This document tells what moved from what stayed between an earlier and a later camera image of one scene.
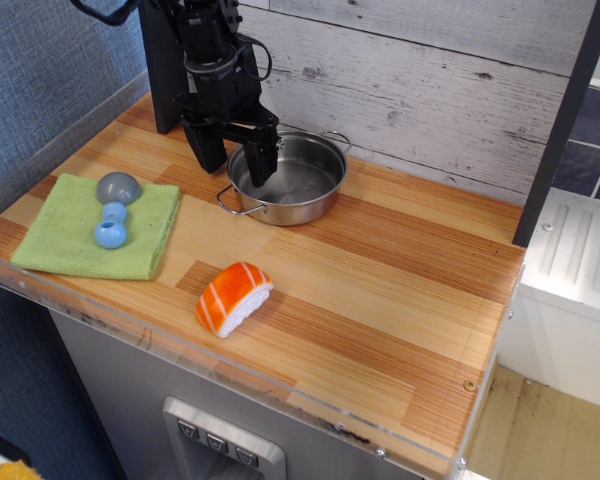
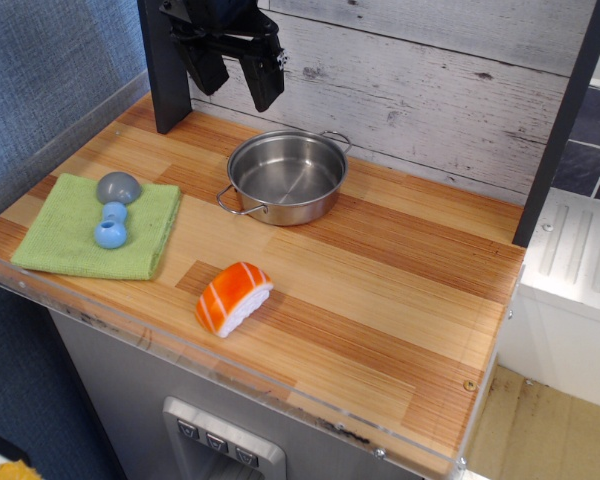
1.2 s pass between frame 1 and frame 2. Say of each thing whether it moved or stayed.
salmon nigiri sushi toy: stayed
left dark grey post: stayed
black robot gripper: moved
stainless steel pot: stayed
